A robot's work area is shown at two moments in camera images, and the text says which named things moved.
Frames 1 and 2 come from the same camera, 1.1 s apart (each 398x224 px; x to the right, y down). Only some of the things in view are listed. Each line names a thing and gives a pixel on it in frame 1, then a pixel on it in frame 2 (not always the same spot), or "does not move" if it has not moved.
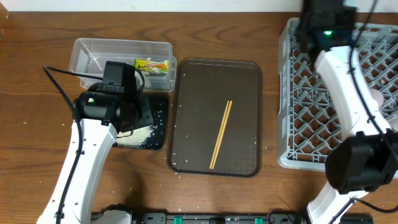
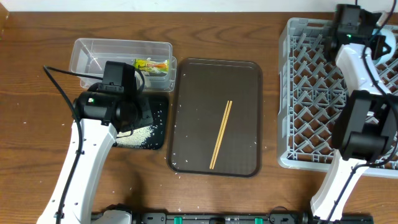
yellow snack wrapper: [150, 65] does not move
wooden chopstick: [222, 135] does not move
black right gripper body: [348, 23] to [374, 46]
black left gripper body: [136, 116] does not move
